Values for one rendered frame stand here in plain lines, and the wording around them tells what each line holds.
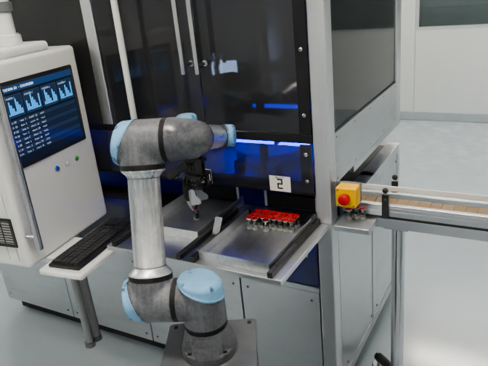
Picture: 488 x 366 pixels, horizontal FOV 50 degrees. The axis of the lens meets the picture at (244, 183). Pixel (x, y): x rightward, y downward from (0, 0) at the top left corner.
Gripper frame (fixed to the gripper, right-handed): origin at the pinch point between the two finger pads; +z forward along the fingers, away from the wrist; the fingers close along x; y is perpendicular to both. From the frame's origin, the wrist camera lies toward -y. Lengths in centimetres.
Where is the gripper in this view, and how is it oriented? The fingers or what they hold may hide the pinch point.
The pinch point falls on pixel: (193, 206)
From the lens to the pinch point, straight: 198.9
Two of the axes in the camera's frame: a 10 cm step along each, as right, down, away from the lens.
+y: 8.7, 1.0, -4.8
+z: 0.9, 9.3, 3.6
